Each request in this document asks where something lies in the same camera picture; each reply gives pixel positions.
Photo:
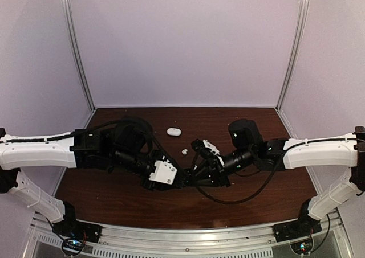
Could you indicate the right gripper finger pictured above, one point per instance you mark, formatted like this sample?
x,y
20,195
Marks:
x,y
202,183
201,170

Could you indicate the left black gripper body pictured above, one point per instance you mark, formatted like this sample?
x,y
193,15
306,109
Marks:
x,y
150,187

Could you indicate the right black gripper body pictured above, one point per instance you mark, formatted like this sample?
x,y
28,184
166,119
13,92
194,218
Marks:
x,y
220,173

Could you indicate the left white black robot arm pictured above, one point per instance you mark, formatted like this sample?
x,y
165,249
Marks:
x,y
128,143

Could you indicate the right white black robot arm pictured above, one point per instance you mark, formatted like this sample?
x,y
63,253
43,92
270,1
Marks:
x,y
288,154

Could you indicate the white earbud charging case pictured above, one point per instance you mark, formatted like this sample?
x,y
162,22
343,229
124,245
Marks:
x,y
175,132

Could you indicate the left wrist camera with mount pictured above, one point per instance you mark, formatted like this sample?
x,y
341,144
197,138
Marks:
x,y
163,170

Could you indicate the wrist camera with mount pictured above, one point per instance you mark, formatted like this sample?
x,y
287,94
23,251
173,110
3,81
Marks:
x,y
163,170
205,148

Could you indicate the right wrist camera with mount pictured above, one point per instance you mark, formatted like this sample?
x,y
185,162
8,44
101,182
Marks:
x,y
205,148

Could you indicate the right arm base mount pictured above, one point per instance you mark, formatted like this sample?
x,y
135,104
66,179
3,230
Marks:
x,y
299,234

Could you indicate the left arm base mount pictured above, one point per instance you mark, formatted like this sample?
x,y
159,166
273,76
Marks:
x,y
74,235

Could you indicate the front aluminium rail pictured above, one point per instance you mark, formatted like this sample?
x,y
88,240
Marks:
x,y
247,241

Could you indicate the right aluminium frame post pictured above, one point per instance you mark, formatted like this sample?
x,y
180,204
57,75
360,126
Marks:
x,y
299,30

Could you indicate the aluminium frame post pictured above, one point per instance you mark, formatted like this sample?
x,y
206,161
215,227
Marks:
x,y
76,54
299,30

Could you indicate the left aluminium frame post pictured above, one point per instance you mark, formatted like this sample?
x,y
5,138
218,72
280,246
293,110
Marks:
x,y
76,54

